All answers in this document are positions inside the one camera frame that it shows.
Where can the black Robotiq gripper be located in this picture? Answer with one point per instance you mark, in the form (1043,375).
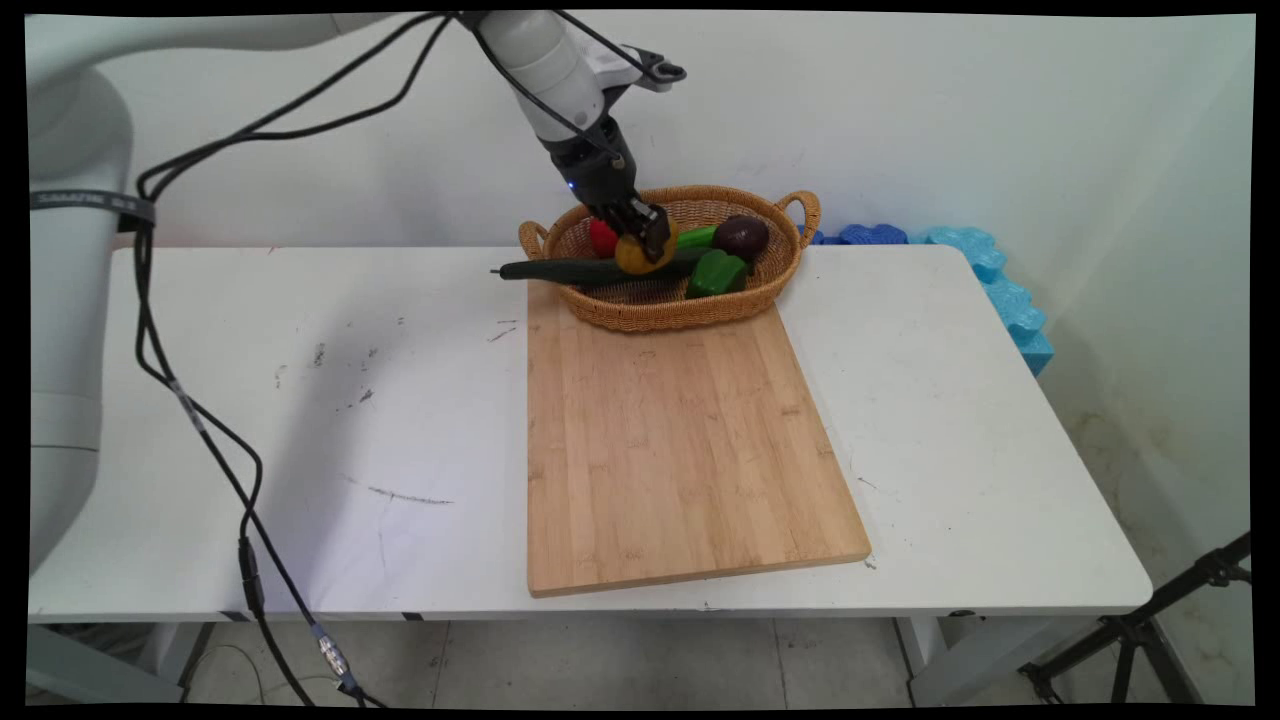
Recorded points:
(598,170)

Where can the brown toy potato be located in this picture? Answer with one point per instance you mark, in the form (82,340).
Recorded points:
(636,257)

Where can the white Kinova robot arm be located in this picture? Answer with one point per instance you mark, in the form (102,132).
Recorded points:
(70,300)

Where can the red toy tomato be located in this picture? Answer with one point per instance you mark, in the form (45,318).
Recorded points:
(602,241)

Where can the light green toy chili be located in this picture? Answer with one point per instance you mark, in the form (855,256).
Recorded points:
(697,237)

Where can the dark green toy cucumber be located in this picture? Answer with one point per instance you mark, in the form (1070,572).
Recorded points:
(570,270)

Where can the woven wicker basket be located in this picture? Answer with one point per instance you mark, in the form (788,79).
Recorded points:
(690,300)

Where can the green toy bell pepper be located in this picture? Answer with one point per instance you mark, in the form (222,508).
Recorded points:
(717,274)

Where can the dark purple toy avocado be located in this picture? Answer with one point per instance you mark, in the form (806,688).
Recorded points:
(741,237)

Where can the wooden cutting board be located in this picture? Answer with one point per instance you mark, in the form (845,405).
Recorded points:
(680,450)

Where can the white table leg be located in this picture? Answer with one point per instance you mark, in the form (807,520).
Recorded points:
(960,660)

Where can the black tripod stand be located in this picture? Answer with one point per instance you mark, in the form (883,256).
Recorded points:
(1140,630)

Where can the grey table leg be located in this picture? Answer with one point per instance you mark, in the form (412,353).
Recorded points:
(90,675)

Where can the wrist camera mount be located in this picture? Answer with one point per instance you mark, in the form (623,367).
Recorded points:
(645,68)

